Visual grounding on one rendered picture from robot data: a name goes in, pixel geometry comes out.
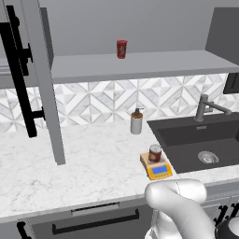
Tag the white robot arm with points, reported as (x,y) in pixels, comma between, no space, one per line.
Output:
(180,205)

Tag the canned food with red label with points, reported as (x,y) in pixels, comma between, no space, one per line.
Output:
(155,153)

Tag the grey open cabinet shelf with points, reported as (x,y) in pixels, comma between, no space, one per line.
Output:
(140,65)

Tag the yellow digital scale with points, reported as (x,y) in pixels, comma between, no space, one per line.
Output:
(158,169)

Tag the grey open cabinet door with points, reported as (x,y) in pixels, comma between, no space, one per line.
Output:
(42,77)

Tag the white soap dispenser bottle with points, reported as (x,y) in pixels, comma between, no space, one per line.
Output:
(136,123)

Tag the red drink can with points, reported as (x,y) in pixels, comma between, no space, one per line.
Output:
(121,49)

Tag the dark grey sink basin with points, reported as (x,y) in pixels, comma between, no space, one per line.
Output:
(199,143)

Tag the grey sink tap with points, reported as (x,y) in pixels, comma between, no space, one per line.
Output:
(206,107)

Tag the grey drawer front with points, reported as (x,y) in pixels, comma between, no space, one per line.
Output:
(93,225)

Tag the dark wall appliance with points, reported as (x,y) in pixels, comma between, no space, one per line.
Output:
(231,83)

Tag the grey wall cabinet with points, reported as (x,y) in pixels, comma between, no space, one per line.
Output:
(222,33)

